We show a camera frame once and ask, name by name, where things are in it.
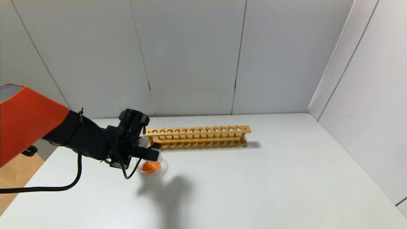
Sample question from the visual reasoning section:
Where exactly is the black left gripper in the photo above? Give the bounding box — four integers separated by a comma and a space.
109, 154, 132, 170

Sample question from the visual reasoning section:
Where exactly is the wooden test tube rack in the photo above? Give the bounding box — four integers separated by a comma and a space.
145, 125, 252, 150

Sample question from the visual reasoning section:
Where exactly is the clear glass dish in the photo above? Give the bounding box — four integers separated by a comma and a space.
136, 153, 168, 176

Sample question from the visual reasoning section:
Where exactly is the thick black cable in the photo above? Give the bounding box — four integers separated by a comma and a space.
0, 153, 83, 194

